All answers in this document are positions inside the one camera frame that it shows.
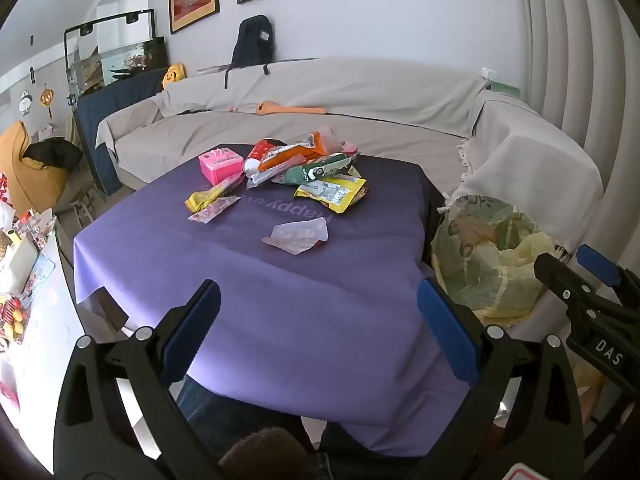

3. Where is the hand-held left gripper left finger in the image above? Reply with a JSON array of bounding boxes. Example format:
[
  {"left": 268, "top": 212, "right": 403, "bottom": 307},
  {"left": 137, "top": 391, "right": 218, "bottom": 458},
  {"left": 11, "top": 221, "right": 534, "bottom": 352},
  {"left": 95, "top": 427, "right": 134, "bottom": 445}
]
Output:
[{"left": 52, "top": 279, "right": 223, "bottom": 480}]

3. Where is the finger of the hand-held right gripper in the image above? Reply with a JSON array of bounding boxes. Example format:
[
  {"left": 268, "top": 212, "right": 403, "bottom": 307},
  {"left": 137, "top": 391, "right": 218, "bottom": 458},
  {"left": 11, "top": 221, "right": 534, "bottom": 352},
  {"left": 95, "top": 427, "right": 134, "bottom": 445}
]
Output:
[
  {"left": 575, "top": 243, "right": 640, "bottom": 307},
  {"left": 533, "top": 252, "right": 622, "bottom": 327}
]

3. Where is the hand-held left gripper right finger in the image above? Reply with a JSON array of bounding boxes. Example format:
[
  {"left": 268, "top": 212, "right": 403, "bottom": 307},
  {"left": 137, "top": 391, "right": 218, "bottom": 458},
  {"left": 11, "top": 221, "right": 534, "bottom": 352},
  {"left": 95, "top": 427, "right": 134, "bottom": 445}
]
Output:
[{"left": 416, "top": 278, "right": 587, "bottom": 480}]

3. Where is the pink patterned wrapper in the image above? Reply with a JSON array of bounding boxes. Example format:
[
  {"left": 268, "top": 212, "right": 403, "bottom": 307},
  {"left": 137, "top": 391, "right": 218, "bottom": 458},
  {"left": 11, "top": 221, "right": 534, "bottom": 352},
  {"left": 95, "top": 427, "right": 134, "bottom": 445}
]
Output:
[{"left": 187, "top": 194, "right": 242, "bottom": 224}]

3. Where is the yellow green wrapper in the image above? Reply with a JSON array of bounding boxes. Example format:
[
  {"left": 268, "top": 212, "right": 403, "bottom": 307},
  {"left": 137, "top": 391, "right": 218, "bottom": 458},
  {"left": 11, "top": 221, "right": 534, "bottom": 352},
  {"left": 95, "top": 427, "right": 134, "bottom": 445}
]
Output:
[{"left": 184, "top": 173, "right": 245, "bottom": 213}]

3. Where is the clear pink wrapper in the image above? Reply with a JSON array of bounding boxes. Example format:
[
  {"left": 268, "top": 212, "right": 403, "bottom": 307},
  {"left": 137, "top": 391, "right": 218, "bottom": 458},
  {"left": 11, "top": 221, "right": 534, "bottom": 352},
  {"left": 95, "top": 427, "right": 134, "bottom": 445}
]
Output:
[{"left": 261, "top": 217, "right": 331, "bottom": 256}]

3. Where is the silver wrapper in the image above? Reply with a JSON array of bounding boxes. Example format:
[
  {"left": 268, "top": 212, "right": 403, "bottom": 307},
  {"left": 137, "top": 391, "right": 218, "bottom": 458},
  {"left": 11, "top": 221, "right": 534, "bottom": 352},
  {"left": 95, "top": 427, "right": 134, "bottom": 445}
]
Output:
[{"left": 244, "top": 157, "right": 307, "bottom": 190}]

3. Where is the yellow snack packet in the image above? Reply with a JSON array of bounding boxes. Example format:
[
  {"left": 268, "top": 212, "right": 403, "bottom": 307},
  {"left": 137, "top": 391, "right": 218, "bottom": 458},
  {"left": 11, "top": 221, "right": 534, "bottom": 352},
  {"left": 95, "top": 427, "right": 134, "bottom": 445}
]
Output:
[{"left": 293, "top": 175, "right": 371, "bottom": 215}]

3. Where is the green white milk carton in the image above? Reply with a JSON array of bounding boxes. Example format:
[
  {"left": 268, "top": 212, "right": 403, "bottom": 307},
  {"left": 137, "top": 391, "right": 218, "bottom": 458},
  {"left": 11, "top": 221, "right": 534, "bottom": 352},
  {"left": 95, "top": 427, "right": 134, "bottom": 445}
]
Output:
[{"left": 283, "top": 152, "right": 359, "bottom": 187}]

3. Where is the orange white snack packet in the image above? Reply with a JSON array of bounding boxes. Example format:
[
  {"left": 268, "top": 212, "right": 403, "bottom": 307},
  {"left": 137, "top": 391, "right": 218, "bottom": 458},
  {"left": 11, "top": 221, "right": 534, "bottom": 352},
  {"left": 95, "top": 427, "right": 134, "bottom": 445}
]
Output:
[{"left": 299, "top": 131, "right": 342, "bottom": 157}]

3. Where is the person's jeans leg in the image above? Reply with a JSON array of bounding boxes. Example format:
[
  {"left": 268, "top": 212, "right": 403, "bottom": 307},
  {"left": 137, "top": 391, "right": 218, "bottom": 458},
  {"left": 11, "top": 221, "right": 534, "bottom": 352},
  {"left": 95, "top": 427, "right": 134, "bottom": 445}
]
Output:
[
  {"left": 310, "top": 422, "right": 427, "bottom": 480},
  {"left": 174, "top": 374, "right": 312, "bottom": 462}
]

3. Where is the purple tablecloth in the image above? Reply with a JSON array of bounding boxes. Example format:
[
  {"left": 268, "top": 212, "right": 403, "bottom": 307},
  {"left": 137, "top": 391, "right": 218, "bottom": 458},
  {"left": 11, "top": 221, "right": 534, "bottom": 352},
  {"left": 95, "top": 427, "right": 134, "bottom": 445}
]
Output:
[{"left": 74, "top": 144, "right": 447, "bottom": 459}]

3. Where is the brown fuzzy object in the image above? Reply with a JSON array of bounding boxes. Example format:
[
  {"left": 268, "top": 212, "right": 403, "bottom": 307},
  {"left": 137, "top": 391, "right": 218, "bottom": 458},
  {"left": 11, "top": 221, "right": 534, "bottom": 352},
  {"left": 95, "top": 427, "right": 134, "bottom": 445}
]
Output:
[{"left": 219, "top": 427, "right": 307, "bottom": 480}]

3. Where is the white side table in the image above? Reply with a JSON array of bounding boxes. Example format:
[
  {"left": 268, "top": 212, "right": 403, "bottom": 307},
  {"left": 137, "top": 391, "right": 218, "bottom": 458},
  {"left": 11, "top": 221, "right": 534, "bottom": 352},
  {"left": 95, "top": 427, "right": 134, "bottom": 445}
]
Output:
[{"left": 0, "top": 210, "right": 92, "bottom": 438}]

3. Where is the wooden stool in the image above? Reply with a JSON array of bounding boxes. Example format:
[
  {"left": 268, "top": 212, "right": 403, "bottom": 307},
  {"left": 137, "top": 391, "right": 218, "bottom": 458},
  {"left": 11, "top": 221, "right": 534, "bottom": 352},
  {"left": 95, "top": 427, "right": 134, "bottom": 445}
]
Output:
[{"left": 69, "top": 184, "right": 112, "bottom": 227}]

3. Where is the bright pink toy box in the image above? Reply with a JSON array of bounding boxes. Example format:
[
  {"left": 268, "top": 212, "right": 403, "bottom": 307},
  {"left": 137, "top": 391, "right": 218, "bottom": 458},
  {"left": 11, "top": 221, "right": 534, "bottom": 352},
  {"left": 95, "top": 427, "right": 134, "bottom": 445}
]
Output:
[{"left": 198, "top": 147, "right": 245, "bottom": 185}]

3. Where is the colourful snack pile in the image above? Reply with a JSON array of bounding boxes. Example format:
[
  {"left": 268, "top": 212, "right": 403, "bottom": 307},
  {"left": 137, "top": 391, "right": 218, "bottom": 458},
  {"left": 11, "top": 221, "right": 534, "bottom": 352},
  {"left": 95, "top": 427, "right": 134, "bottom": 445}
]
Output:
[{"left": 0, "top": 294, "right": 32, "bottom": 357}]

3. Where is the white curtain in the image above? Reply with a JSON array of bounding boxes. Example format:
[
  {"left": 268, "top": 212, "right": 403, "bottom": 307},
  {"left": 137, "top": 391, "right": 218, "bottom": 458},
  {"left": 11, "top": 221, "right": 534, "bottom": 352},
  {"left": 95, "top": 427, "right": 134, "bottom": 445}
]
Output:
[{"left": 514, "top": 0, "right": 640, "bottom": 261}]

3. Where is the orange beanbag chair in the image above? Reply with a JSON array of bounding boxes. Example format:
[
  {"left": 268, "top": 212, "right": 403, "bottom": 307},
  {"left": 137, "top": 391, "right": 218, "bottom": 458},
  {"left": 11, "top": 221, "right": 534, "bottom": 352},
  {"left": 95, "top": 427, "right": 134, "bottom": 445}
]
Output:
[{"left": 0, "top": 120, "right": 72, "bottom": 212}]

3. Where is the dark blue covered cabinet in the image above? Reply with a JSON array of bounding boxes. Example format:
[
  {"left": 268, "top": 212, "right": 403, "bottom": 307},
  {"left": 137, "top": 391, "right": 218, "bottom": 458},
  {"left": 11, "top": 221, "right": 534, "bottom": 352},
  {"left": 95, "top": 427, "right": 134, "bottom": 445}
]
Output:
[{"left": 74, "top": 67, "right": 169, "bottom": 197}]

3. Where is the black jacket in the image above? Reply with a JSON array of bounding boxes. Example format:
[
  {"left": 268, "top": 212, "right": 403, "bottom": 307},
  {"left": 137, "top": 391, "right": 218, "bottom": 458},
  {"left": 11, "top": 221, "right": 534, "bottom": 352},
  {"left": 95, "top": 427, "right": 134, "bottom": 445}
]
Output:
[{"left": 22, "top": 137, "right": 84, "bottom": 169}]

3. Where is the grey covered sofa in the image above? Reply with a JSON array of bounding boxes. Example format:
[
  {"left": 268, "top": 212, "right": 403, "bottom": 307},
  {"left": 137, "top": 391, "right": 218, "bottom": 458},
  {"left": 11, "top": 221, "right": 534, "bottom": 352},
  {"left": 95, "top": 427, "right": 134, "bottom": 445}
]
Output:
[{"left": 95, "top": 57, "right": 607, "bottom": 311}]

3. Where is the orange back scratcher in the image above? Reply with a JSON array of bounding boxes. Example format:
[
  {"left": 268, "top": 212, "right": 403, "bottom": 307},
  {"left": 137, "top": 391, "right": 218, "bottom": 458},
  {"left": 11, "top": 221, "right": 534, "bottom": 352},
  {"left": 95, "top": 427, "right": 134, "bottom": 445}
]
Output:
[{"left": 254, "top": 101, "right": 327, "bottom": 116}]

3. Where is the glass fish tank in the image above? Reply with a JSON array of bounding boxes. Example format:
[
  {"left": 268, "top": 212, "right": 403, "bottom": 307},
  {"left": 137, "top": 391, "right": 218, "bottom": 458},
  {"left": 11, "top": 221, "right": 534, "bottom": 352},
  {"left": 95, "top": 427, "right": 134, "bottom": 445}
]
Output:
[{"left": 63, "top": 9, "right": 169, "bottom": 99}]

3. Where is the black backpack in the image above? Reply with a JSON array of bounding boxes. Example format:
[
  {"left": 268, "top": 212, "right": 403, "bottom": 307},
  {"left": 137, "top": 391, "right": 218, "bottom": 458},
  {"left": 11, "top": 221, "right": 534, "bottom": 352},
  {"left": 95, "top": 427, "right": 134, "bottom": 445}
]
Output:
[{"left": 224, "top": 15, "right": 277, "bottom": 90}]

